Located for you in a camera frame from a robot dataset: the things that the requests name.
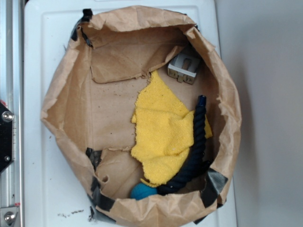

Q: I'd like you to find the black bracket plate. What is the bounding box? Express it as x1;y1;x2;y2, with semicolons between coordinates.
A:
0;102;14;173

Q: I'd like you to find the aluminium frame rail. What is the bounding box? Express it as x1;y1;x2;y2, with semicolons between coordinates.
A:
0;0;25;227

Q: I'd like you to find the white grey plastic block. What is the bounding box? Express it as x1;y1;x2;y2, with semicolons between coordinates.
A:
168;53;201;85

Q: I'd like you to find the yellow microfiber cloth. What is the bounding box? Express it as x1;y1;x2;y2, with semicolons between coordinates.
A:
131;70;214;186

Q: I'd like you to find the blue ball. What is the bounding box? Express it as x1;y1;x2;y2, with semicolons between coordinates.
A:
130;183;157;200

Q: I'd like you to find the brown paper bag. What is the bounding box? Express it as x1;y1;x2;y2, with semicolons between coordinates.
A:
41;6;242;227

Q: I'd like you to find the dark navy rope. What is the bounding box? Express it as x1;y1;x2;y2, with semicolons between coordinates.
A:
156;95;212;196

